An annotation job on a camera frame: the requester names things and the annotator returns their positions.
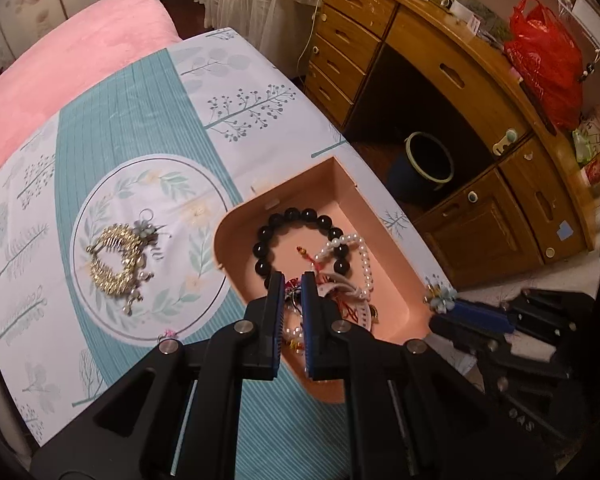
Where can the pink pillow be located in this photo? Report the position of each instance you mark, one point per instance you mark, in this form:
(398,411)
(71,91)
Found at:
(80,50)

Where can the wooden desk drawer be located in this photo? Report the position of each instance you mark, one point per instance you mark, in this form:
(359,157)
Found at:
(360,2)
(347,35)
(325,94)
(336,64)

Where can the pearl hair clip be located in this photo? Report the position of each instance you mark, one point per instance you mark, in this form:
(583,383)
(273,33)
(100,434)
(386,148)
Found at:
(294,332)

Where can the red plastic bag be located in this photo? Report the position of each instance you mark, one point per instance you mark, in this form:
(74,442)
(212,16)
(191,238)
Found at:
(545,60)

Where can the wooden desk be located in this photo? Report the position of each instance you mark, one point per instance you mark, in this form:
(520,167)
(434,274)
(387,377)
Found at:
(430,35)

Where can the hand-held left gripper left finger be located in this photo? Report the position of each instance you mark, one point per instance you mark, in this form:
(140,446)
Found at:
(275,320)

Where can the blue square sticker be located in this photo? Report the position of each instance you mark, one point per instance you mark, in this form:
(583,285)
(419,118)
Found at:
(562,232)

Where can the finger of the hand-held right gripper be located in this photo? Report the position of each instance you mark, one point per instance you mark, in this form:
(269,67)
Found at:
(460,332)
(480,315)

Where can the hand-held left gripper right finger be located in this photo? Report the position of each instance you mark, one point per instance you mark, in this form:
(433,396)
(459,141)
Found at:
(310,330)

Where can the pink plastic tray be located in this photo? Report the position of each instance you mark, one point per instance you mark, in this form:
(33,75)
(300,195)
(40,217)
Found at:
(375,220)

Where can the dark blue trash bin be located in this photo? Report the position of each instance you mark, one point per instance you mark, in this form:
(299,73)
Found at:
(405,180)

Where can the green packet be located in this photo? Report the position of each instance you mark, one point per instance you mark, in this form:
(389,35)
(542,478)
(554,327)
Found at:
(582,142)

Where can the pale green knob ornament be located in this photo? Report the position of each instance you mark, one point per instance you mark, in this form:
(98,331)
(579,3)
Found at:
(507,140)

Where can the printed blue tablecloth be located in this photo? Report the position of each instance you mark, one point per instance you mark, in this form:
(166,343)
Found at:
(130,110)

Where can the gold leaf hair comb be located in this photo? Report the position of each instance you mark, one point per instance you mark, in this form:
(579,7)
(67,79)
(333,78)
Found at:
(115,240)

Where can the pale flower hairpin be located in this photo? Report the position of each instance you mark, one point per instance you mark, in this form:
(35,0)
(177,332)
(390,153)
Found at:
(440,301)

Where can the wooden cabinet door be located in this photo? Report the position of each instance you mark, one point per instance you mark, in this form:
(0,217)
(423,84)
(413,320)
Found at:
(545,195)
(480,230)

